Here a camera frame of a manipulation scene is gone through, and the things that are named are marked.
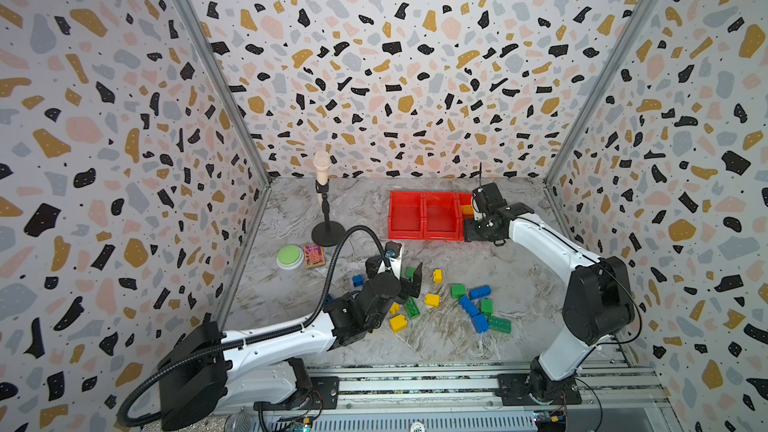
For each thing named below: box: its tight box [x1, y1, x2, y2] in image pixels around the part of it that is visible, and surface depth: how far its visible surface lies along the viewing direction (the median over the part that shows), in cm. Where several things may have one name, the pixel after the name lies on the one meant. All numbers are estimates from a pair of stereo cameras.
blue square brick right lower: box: [472, 314, 489, 334], surface depth 87 cm
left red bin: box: [388, 190, 425, 240], surface depth 107 cm
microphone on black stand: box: [311, 150, 346, 247], surface depth 95 cm
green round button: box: [276, 245, 304, 270], surface depth 97 cm
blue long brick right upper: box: [469, 285, 492, 300], surface depth 92 cm
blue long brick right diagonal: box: [458, 295, 480, 318], surface depth 89 cm
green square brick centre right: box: [450, 284, 467, 299], surface depth 92 cm
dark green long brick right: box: [488, 316, 512, 334], surface depth 87 cm
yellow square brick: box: [424, 294, 441, 307], surface depth 92 cm
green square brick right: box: [481, 298, 493, 316], surface depth 89 cm
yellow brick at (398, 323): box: [390, 314, 408, 334], surface depth 85 cm
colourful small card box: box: [303, 243, 326, 269], surface depth 99 cm
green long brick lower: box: [405, 296, 421, 318], surface depth 89 cm
